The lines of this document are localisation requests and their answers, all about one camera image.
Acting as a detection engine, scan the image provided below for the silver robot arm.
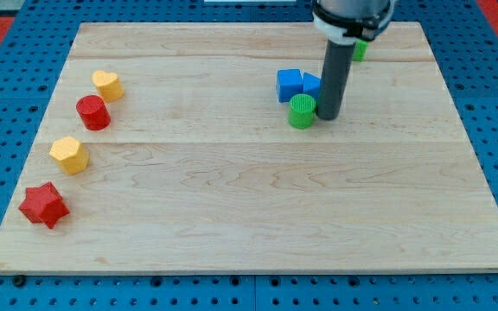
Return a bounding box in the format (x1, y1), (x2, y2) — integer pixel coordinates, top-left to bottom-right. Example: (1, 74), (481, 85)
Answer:
(312, 0), (397, 45)

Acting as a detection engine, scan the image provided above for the blue cube block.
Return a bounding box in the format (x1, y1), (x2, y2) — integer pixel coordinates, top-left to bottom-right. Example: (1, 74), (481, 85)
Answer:
(276, 68), (303, 103)

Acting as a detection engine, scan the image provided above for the green star block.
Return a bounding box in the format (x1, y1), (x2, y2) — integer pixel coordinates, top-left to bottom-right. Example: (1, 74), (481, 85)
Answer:
(353, 39), (368, 62)

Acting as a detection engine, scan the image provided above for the red star block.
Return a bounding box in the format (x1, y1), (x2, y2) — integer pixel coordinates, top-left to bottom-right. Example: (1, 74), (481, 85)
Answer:
(18, 181), (70, 230)

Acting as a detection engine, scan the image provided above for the light wooden board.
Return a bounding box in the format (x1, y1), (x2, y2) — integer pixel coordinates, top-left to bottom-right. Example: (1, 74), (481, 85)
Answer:
(0, 22), (498, 276)

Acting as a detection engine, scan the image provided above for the green cylinder block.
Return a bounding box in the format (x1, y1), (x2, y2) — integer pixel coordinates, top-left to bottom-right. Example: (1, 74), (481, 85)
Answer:
(288, 94), (316, 130)

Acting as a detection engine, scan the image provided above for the blue block behind rod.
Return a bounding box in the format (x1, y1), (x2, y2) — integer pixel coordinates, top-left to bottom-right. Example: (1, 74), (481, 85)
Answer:
(303, 73), (321, 101)

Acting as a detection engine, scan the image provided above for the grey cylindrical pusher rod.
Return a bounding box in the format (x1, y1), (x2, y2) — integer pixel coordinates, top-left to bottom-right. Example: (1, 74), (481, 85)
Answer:
(316, 41), (355, 121)

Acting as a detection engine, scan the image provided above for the yellow heart block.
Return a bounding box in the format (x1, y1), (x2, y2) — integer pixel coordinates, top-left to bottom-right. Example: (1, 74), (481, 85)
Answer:
(92, 70), (125, 103)

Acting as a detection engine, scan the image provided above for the red cylinder block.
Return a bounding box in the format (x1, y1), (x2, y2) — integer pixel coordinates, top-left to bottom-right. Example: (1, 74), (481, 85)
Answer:
(76, 95), (111, 130)

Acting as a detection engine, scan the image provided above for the yellow hexagon block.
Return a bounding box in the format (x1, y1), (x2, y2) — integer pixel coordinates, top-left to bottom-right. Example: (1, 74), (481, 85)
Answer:
(49, 136), (89, 175)

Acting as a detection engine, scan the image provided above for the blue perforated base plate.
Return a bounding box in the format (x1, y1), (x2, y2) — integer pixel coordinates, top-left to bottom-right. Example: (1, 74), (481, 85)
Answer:
(0, 0), (498, 310)

